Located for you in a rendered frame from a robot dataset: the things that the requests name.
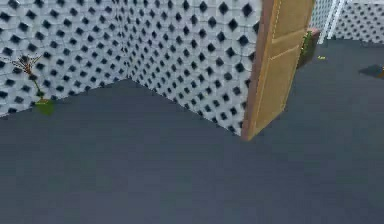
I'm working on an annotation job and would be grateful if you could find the dark cabinet with green plant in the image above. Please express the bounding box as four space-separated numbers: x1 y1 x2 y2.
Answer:
296 27 321 70

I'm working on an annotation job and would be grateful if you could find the thin plant in green pot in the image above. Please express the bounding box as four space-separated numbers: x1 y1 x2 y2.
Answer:
6 53 56 117

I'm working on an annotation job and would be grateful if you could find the brown wooden room door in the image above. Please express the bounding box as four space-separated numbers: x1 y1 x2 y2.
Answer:
241 0 316 142

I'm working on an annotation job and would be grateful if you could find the dark flat floor object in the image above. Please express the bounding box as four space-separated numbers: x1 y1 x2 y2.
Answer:
358 63 384 80

